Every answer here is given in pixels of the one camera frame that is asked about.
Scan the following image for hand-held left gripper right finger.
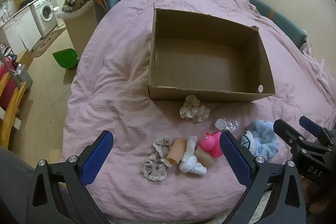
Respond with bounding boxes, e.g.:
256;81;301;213
220;131;307;224

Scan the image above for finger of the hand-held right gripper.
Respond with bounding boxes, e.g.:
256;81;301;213
299;115;334;147
273;119;308;154

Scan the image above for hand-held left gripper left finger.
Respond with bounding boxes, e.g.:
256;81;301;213
26;130;114;224

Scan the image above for light blue fluffy scrunchie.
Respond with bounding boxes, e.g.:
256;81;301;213
241;120;280;161

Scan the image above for pink squeeze toy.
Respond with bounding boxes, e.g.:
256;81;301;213
201;131;223;159

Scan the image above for tan paper piece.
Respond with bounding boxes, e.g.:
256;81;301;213
196;148;216;168

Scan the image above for clear plastic packet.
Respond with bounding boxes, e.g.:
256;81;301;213
215;118;240;132

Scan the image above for white knotted cloth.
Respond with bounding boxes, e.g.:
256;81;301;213
179;135;206;177

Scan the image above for grey lace scrunchie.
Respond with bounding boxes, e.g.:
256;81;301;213
142;135;174;182

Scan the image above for brown cardboard box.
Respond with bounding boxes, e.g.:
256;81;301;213
147;1;276;103

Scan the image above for white crumpled sheet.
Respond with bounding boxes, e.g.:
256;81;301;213
301;40;332;88

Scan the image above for pink bedspread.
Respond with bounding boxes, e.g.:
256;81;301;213
60;0;336;222

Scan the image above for dark grey cloth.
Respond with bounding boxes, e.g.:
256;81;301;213
0;147;36;224

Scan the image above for wooden chair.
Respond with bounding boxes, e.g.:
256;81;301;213
0;73;28;149

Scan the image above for green plastic bin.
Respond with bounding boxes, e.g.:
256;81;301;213
52;48;79;69

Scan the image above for grey plastic container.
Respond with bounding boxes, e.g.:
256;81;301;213
14;64;33;89

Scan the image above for teal headboard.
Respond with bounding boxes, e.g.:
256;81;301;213
249;0;307;49

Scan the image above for pink suitcase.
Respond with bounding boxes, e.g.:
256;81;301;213
0;55;16;109

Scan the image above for small cardboard box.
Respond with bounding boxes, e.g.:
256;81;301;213
16;49;33;69

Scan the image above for patterned floor rug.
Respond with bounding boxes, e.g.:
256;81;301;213
30;27;67;59

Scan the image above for beige armchair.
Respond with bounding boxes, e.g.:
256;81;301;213
62;1;99;60

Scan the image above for white kitchen cabinets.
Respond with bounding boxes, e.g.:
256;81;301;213
0;6;42;51

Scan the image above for white washing machine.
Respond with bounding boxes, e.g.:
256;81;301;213
30;0;58;31

